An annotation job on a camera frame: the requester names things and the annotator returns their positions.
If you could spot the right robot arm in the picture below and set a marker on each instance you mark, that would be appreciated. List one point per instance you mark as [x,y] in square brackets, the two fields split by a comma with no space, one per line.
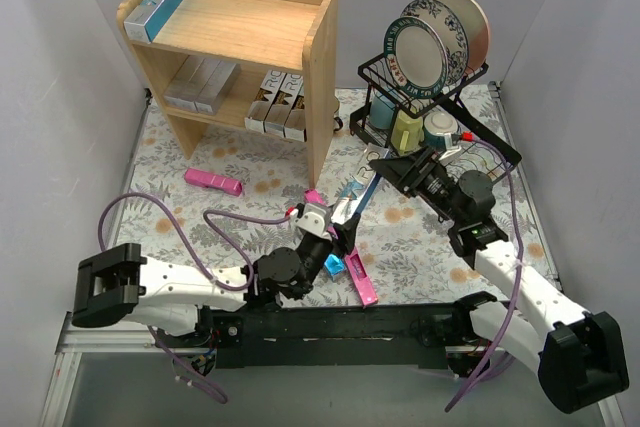
[578,356]

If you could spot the brown silver RO toothpaste box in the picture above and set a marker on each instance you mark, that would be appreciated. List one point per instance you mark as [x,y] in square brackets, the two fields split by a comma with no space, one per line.
[295,125]

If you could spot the yellow green mug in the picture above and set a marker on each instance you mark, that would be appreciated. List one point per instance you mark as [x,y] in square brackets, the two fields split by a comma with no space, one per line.
[407,134]

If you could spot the pink toothpaste box front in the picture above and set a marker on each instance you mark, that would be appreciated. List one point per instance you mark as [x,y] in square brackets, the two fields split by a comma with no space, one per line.
[360,278]

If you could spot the silver blue RO toothpaste box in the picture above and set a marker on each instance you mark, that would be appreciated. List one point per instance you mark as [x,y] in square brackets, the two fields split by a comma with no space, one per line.
[145,22]

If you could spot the yellow mug behind shelf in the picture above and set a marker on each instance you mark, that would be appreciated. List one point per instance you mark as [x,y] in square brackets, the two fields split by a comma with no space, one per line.
[337,120]

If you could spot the beige and pink plate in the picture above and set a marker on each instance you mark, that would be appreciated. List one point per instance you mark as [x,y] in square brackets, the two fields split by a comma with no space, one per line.
[477,28]

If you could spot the magenta toothpaste box far left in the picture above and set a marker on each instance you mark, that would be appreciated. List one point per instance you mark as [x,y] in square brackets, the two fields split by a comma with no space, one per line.
[210,180]

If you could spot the cyan toothpaste box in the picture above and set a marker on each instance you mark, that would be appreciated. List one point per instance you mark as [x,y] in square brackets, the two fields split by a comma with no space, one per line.
[359,187]
[334,266]

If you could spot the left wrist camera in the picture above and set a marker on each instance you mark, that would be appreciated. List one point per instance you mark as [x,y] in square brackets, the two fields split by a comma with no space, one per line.
[312,218]

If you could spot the black wire dish rack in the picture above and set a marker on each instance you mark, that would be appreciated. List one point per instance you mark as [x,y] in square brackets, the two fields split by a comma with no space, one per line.
[496,159]

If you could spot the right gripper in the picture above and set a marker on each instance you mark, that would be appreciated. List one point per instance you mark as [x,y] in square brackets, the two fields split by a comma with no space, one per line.
[413,173]

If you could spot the pink toothpaste box centre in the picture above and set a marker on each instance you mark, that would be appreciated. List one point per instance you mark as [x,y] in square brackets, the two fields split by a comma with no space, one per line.
[312,196]

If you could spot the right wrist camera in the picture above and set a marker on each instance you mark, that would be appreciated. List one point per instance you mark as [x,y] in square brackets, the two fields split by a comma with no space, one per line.
[451,146]

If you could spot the silver black RO toothpaste box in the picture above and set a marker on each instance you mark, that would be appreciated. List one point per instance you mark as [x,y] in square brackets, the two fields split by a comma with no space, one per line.
[264,99]

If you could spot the teal and white bowl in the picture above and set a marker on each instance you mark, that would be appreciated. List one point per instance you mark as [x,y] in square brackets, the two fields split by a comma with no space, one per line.
[439,127]

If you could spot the silver Protefix toothpaste box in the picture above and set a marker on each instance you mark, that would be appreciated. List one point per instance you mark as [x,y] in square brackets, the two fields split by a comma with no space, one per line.
[196,84]

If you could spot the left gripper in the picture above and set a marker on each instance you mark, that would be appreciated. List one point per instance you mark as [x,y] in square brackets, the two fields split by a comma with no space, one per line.
[335,235]

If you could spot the dark striped toothpaste box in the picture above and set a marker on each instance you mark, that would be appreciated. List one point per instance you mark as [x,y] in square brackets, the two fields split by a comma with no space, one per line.
[283,104]

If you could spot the green rimmed white plate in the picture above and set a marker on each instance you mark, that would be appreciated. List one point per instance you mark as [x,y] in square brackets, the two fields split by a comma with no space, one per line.
[416,58]

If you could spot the light blue mug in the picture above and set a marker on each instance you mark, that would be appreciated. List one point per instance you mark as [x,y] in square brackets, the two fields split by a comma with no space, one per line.
[381,111]

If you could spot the floral table mat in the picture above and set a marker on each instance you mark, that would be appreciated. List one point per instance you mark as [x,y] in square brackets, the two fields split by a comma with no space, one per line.
[402,244]

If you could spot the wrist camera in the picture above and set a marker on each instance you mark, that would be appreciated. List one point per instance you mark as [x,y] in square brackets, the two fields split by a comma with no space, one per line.
[312,218]
[451,146]

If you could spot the blue floral patterned plate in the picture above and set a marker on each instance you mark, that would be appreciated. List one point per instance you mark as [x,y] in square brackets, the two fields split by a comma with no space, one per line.
[449,29]

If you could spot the pink toothpaste box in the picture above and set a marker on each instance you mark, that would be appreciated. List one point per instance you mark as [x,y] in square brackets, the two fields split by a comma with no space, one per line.
[360,278]
[312,196]

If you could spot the white toothpaste box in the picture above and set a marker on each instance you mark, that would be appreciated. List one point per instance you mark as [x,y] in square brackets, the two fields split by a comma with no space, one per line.
[217,87]

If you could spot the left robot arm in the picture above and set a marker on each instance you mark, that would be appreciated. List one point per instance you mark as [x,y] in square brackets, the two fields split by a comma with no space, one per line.
[122,284]

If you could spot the wooden two-tier shelf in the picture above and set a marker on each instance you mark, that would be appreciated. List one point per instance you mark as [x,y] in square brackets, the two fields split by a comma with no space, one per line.
[292,36]

